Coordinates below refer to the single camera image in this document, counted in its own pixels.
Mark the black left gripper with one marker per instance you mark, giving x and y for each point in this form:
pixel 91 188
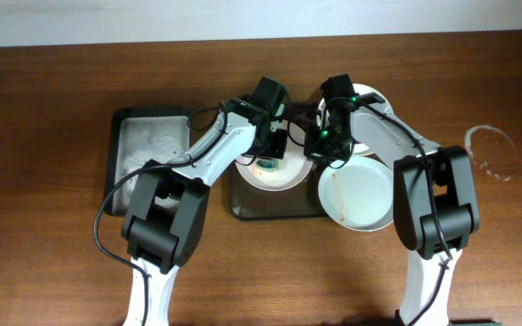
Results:
pixel 275 146

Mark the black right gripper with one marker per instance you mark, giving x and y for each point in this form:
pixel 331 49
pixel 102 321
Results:
pixel 323 148

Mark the yellow green sponge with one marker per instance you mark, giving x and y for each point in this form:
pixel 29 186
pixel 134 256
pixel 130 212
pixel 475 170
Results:
pixel 268 165

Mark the pink plastic plate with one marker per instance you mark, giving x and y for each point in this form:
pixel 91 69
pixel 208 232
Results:
pixel 293 168

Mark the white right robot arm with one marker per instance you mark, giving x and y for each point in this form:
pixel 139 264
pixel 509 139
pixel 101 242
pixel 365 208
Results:
pixel 435 211

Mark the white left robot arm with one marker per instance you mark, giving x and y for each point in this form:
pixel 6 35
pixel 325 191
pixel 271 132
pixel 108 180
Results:
pixel 165 216

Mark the dark brown serving tray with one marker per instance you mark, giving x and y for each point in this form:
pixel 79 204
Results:
pixel 247 203

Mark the black soapy water tray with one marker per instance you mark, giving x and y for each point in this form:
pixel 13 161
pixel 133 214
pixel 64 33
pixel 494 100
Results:
pixel 141 134

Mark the cream plastic plate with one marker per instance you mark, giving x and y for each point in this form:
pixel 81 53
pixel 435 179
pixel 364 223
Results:
pixel 366 110

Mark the pale green plastic plate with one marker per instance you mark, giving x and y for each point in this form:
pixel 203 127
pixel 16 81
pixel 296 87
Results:
pixel 359 195

